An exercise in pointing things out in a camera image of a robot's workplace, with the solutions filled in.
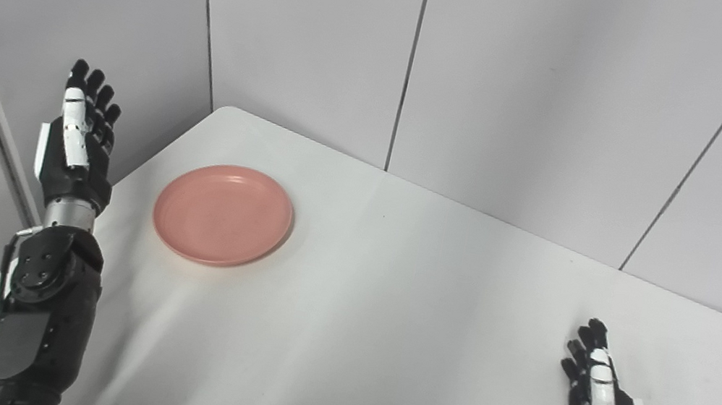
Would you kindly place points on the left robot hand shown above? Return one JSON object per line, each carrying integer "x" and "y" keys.
{"x": 77, "y": 148}

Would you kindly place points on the pink plate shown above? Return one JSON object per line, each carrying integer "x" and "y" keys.
{"x": 223, "y": 215}

